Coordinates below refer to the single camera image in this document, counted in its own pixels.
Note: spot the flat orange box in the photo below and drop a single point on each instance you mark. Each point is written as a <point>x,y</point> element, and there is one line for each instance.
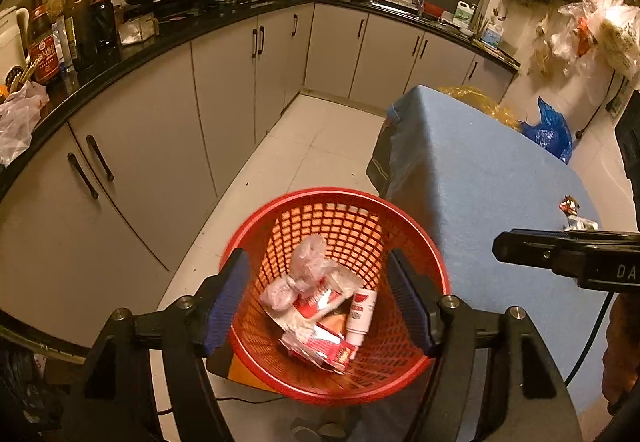
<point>250,372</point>

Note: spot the dark soy sauce bottle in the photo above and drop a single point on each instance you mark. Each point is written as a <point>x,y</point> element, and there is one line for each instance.
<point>102,11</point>

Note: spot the dark brown cloth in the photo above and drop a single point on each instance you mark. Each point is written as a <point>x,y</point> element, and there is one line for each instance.
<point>382,161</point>

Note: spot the blue plastic bag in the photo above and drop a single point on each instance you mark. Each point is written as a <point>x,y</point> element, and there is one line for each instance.
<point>550,134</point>

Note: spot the white plastic bottle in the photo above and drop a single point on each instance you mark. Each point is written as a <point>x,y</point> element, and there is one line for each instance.
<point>362,317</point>

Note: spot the red label sauce bottle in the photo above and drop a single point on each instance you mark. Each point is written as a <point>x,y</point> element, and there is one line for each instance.
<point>45,46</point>

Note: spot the black kitchen countertop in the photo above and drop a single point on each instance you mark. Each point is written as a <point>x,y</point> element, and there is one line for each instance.
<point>210,19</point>

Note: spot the small red candy wrapper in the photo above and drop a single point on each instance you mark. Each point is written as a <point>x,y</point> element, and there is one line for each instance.
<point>570,205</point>

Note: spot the torn red cardboard box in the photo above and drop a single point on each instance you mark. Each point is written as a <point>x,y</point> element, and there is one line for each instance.
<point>325,349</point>

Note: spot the red white paper carton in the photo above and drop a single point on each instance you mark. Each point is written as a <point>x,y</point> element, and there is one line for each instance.
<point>320,304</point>

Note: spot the person's right forearm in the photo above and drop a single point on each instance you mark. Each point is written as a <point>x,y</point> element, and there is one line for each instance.
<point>622,357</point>

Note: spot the red plastic mesh basket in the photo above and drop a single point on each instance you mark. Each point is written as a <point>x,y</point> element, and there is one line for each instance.
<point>350,384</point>

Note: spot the blue tablecloth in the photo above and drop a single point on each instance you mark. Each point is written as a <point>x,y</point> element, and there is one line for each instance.
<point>475,182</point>

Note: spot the white rice cooker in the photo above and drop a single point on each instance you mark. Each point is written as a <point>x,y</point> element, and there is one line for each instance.
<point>12,41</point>

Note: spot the grey base cabinets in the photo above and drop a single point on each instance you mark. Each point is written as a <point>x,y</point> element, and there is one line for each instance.
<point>150,146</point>

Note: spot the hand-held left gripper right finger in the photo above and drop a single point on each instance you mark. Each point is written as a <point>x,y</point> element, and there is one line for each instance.
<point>407,294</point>

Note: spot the amber oil bottle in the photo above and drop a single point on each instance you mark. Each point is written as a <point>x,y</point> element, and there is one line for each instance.
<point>76,26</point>

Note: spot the green label detergent jug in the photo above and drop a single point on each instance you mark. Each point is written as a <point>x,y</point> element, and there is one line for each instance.
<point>465,15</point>

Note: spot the yellow plastic bag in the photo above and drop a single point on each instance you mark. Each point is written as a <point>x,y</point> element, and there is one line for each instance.
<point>480,104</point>

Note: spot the wall outlet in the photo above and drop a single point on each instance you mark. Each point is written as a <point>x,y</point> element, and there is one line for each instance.
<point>618,96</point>

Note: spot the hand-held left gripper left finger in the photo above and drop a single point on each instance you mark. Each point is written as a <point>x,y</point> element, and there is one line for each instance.
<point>227,302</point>

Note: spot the crumpled plastic bags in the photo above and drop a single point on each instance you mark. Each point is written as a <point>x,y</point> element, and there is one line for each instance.
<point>20,121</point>

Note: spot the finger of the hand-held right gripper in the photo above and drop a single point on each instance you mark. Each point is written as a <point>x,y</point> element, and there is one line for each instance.
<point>530,247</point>

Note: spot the clear plastic bag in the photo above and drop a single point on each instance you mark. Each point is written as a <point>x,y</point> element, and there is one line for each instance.
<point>310,262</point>

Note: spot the small silver wrapper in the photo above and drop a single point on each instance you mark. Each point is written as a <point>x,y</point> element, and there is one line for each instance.
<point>582,223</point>

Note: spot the chopstick holder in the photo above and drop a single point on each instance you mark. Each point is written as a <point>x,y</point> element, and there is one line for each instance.
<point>481,27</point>

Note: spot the red bowl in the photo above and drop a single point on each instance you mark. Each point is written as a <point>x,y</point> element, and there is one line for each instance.
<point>433,10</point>

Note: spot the blue label jug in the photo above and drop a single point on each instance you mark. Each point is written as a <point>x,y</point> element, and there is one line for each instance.
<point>493,34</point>

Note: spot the hanging plastic bags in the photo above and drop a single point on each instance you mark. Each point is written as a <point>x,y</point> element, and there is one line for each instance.
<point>600,31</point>

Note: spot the orange fruit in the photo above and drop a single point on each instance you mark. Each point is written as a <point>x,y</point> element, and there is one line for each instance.
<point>4,92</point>

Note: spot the silver foil packet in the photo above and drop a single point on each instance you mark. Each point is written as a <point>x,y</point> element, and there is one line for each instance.
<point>137,30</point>

